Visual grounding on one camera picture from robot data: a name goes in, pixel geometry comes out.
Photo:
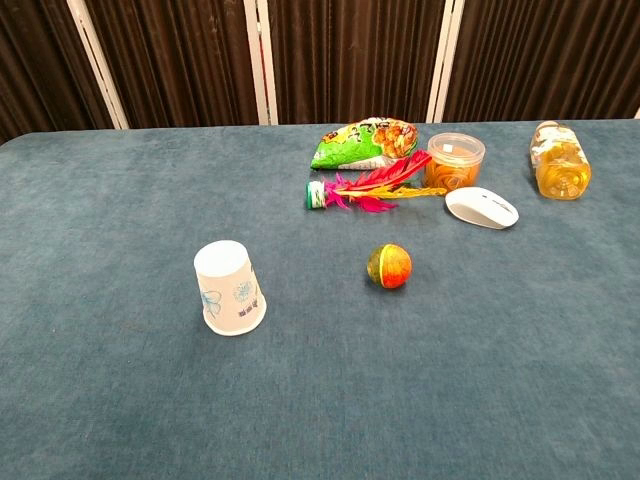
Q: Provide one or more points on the white computer mouse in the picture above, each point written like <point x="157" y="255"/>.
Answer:
<point x="480" y="207"/>

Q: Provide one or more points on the white floral paper cup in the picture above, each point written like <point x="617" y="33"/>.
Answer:
<point x="227" y="290"/>

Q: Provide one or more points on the orange green yarn ball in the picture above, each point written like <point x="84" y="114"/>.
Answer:
<point x="392" y="267"/>

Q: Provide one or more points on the yellow tea bottle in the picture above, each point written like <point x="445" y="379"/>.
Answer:
<point x="560" y="165"/>

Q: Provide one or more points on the clear jar of rubber bands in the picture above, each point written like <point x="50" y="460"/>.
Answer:
<point x="456" y="162"/>

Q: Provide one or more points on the green snack bag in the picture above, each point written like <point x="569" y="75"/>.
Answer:
<point x="357" y="142"/>

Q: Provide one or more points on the dark brown curtain panel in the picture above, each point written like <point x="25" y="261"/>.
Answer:
<point x="545" y="60"/>
<point x="350" y="60"/>
<point x="180" y="60"/>
<point x="40" y="65"/>

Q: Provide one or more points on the white partition post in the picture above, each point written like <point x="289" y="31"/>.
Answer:
<point x="97" y="65"/>
<point x="441" y="60"/>
<point x="261" y="65"/>

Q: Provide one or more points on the colourful feather shuttlecock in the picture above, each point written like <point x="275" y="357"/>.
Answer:
<point x="382" y="176"/>

